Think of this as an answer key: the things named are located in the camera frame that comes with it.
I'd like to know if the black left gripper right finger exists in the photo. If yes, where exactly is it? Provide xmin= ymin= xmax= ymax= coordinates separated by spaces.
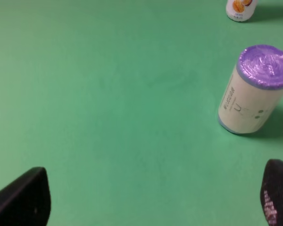
xmin=260 ymin=159 xmax=283 ymax=226

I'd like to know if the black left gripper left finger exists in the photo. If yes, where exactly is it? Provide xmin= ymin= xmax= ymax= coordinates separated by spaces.
xmin=0 ymin=167 xmax=51 ymax=226

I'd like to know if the purple garbage bag roll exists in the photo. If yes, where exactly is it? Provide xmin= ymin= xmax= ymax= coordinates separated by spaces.
xmin=218 ymin=44 xmax=283 ymax=134

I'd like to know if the blue cap yogurt bottle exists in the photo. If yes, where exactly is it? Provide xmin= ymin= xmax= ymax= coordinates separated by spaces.
xmin=225 ymin=0 xmax=258 ymax=22

